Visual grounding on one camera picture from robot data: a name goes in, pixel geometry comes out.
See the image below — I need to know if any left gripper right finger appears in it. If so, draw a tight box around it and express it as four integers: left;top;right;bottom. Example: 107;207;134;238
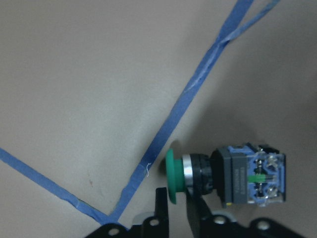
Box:
186;187;213;238

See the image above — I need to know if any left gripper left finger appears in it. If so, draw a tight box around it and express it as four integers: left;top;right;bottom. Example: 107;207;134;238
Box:
155;187;169;223

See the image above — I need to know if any green push button switch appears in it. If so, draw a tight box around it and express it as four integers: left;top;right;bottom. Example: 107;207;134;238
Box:
165;143;286;207

